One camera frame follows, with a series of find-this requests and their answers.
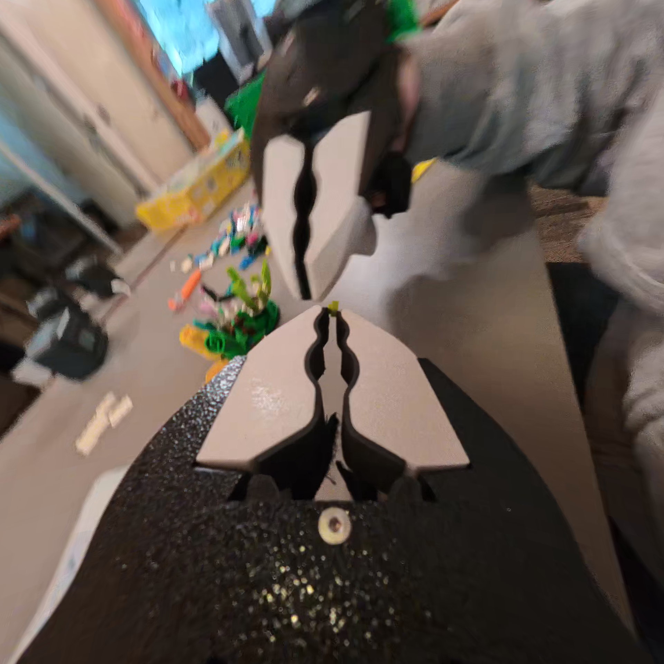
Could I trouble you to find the person's right forearm grey sleeve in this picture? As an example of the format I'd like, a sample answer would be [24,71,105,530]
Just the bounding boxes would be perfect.
[405,0,664,182]

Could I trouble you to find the green plastic bin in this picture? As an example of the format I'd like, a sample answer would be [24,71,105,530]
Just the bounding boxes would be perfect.
[224,73,266,141]
[386,0,420,42]

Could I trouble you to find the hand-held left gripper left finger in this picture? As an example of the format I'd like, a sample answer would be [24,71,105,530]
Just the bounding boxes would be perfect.
[196,305,339,500]

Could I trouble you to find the pile of colourful lego pieces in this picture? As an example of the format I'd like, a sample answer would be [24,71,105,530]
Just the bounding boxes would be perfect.
[171,200,273,273]

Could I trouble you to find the orange lego piece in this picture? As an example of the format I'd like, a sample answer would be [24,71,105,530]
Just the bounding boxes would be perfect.
[167,268,203,313]

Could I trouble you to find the green lego plant build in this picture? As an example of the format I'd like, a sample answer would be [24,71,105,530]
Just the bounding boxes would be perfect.
[179,258,281,364]

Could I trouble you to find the lego instruction booklet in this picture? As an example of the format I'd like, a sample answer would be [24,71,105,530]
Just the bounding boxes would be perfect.
[8,464,130,664]

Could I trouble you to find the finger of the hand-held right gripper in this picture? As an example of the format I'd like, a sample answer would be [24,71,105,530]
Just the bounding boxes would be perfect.
[305,110,378,301]
[262,136,311,301]

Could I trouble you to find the person's grey sweatshirt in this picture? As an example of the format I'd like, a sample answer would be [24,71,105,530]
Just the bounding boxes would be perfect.
[576,104,664,571]

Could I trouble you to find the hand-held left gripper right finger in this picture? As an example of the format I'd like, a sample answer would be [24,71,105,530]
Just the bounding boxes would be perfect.
[336,309,471,500]

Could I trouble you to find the black portable power station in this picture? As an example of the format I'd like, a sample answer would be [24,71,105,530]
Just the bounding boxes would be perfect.
[65,257,131,302]
[13,298,110,385]

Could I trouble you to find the yellow lego box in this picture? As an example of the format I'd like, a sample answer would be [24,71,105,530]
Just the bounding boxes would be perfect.
[136,127,252,231]

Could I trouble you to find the person's right hand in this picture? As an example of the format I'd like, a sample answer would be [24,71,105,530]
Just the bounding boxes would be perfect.
[398,54,422,141]

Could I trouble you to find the white lego pieces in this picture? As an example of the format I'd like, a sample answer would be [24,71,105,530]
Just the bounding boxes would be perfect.
[75,391,135,457]

